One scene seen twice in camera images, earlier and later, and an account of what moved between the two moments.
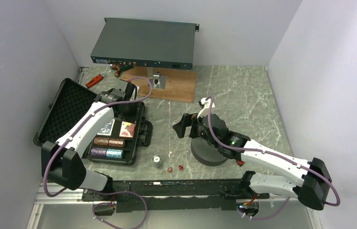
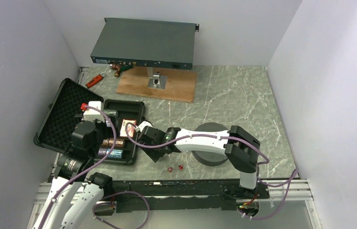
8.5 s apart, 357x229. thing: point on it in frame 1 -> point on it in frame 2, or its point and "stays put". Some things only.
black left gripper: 132,116 -> 108,130
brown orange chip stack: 102,141 stays put
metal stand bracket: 156,80 stays put
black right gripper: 187,120 -> 154,155
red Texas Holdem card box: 127,129 stays put
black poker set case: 121,140 stays put
